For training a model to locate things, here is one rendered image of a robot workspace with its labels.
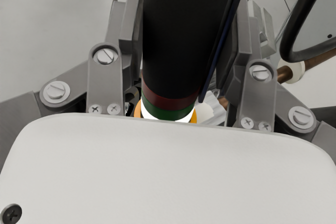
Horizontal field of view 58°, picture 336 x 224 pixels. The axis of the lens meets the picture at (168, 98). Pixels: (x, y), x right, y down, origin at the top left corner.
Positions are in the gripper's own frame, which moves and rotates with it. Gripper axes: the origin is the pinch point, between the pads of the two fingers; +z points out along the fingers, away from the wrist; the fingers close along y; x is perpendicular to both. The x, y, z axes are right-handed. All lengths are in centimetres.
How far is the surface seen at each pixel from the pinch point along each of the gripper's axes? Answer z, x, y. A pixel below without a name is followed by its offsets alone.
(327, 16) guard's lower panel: 96, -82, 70
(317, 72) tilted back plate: 23.6, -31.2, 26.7
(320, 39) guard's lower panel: 90, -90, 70
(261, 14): 39, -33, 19
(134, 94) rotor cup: 10.8, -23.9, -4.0
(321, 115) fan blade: 5.5, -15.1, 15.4
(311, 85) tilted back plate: 21.6, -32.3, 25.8
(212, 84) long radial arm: 21.1, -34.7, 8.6
